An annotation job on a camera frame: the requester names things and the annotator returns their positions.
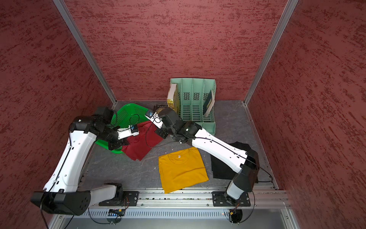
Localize red t-shirt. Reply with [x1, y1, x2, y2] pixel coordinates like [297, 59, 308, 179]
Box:
[122, 121, 163, 161]

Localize green plastic basket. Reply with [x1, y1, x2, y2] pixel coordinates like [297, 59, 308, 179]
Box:
[95, 102, 150, 155]

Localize yellow t-shirt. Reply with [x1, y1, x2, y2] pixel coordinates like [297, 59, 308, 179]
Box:
[158, 147, 209, 194]

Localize black t-shirt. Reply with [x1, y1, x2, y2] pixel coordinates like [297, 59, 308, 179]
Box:
[211, 142, 251, 180]

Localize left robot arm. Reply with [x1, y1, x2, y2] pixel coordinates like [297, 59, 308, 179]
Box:
[30, 107, 139, 216]

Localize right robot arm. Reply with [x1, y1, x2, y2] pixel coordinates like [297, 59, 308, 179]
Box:
[145, 107, 260, 202]

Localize black moon book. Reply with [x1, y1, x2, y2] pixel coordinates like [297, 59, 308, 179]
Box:
[153, 105, 172, 115]

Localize yellow book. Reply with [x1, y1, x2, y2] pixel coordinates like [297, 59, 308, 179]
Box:
[167, 84, 180, 114]

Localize mint green file organizer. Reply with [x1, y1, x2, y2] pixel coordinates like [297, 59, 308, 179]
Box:
[170, 78, 216, 135]

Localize dark green notebook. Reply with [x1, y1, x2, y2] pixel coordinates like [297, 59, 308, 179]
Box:
[203, 90, 215, 117]

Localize left corner metal profile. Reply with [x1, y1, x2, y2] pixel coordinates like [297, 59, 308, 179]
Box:
[53, 0, 117, 107]

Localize corner metal profile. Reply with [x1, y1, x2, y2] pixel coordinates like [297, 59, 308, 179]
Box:
[53, 0, 117, 107]
[244, 0, 299, 107]

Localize right corner metal profile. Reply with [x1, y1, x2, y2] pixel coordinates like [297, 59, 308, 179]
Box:
[244, 0, 299, 107]

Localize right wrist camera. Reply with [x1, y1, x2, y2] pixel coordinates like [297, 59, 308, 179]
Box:
[145, 109, 163, 129]

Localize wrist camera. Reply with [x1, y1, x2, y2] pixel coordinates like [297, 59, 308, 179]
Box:
[145, 109, 163, 129]
[117, 125, 139, 140]

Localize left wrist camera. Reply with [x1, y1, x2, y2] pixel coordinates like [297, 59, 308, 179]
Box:
[117, 125, 139, 140]

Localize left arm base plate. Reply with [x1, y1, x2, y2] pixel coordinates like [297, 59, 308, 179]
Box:
[98, 191, 139, 207]

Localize aluminium rail frame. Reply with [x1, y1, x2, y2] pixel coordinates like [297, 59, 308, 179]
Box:
[48, 188, 300, 229]

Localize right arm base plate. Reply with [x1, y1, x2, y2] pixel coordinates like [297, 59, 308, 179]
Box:
[212, 191, 251, 208]

